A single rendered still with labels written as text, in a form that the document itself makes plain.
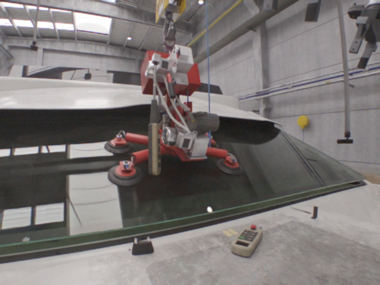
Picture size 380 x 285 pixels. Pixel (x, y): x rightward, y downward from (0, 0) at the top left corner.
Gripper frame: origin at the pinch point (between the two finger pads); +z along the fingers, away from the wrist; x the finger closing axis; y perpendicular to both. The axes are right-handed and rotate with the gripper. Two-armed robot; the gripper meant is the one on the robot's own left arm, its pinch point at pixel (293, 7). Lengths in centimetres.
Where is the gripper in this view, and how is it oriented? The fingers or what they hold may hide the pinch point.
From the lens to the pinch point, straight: 52.4
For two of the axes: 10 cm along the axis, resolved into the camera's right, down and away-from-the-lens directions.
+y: -4.0, -4.1, 8.2
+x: -9.2, 1.4, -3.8
